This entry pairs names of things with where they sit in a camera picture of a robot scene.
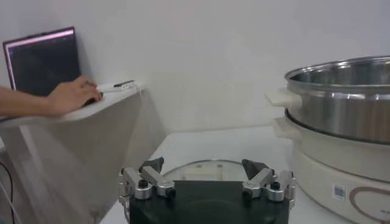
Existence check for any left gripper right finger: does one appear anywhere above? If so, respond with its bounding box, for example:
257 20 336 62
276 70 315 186
241 158 297 209

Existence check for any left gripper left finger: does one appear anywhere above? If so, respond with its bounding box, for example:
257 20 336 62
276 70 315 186
118 156 177 220

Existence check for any glass lid with cream handle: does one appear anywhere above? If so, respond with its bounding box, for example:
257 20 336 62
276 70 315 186
163 158 254 182

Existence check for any person's forearm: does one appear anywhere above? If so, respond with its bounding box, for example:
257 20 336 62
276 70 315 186
0 86 51 118

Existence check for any stainless steel steamer basket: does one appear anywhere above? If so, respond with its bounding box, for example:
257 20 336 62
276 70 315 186
264 55 390 145

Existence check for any person's hand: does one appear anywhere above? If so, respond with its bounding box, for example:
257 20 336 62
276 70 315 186
47 75 104 116

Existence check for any cream electric pot base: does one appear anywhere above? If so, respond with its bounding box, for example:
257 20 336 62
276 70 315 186
272 117 390 224

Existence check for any white side desk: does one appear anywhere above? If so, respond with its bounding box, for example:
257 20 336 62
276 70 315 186
0 81 167 224

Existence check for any small black and white device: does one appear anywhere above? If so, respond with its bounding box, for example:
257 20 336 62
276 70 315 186
113 79 135 88

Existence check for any black laptop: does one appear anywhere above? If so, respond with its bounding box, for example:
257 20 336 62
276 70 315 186
2 26 82 97

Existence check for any black floor cable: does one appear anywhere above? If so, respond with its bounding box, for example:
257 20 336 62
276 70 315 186
0 160 16 224

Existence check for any white floor cable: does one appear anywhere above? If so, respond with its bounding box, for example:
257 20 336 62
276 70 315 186
0 181 23 224

